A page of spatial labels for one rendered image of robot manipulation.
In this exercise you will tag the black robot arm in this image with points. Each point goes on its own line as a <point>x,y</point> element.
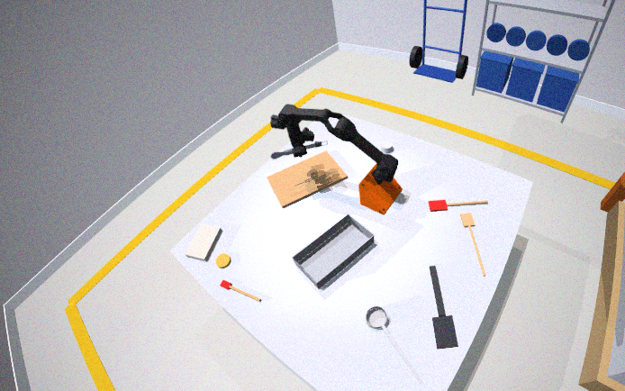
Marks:
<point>290,117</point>

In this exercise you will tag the white flat rectangular block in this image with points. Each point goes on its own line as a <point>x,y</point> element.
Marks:
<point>203,242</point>

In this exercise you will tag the yellow round disc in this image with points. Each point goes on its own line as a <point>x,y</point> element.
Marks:
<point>223,260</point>

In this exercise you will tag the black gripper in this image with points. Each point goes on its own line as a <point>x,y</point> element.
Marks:
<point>296,142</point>

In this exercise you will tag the small grey cylinder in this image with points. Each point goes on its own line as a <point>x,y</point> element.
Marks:
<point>386,146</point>

